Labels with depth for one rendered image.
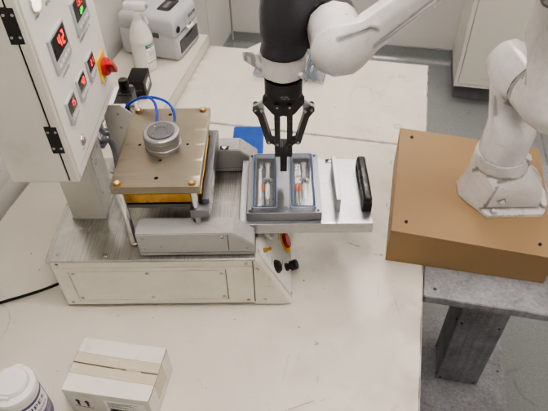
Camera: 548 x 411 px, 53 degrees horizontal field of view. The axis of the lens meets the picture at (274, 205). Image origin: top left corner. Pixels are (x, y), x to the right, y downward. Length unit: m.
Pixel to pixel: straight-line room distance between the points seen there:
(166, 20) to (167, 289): 1.08
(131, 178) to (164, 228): 0.13
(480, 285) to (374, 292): 0.26
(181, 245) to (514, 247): 0.78
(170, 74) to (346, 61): 1.20
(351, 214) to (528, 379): 1.22
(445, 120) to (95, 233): 2.35
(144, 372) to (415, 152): 0.91
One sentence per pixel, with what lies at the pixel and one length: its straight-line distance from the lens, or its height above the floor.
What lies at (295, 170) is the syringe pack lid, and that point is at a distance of 1.29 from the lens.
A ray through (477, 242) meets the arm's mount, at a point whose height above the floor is 0.85.
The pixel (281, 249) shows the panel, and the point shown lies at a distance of 1.38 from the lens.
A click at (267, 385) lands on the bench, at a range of 1.24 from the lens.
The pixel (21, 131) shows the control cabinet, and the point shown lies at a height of 1.27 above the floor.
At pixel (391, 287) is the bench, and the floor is 0.75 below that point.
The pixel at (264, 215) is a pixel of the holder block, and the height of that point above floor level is 0.99.
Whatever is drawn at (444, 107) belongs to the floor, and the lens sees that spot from 3.37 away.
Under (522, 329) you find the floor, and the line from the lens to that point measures 2.38.
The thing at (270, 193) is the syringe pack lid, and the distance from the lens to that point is 1.23.
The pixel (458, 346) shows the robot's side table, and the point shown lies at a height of 0.24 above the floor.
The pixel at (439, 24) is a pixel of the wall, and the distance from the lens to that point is 3.66.
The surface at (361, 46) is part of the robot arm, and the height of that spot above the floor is 1.40.
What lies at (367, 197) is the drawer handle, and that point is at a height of 1.01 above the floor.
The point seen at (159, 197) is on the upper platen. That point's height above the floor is 1.05.
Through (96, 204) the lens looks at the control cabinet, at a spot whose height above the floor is 0.98.
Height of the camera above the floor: 1.86
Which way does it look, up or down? 45 degrees down
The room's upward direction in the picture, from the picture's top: 1 degrees counter-clockwise
